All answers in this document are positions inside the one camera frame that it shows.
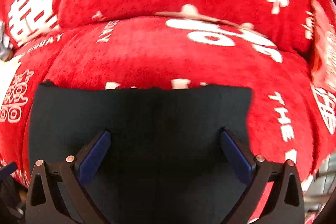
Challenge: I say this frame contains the black pants grey lining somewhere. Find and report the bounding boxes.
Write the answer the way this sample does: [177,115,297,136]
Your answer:
[28,85,252,223]

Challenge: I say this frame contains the red pillow gold pattern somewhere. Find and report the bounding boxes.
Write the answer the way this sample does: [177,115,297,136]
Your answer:
[310,0,335,93]

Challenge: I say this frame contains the red quilt white characters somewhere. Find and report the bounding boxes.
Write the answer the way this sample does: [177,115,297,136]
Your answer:
[0,0,336,224]

